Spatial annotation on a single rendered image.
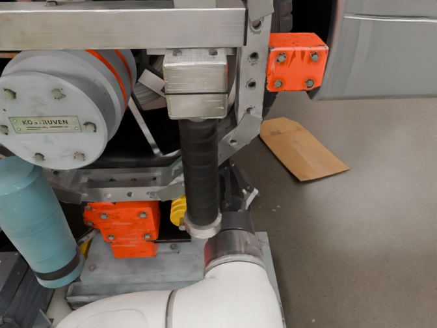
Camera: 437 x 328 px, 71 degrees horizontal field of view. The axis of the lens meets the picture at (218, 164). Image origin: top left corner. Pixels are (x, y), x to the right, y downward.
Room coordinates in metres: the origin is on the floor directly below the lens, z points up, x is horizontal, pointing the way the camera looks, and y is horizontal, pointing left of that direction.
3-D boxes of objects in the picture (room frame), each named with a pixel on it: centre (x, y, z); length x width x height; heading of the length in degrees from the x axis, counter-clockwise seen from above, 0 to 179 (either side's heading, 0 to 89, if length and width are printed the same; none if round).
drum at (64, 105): (0.39, 0.20, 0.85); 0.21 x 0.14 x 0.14; 3
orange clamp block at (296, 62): (0.49, -0.12, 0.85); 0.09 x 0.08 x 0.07; 93
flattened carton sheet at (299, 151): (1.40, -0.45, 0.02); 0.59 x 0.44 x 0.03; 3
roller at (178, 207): (0.57, 0.08, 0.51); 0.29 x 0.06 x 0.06; 3
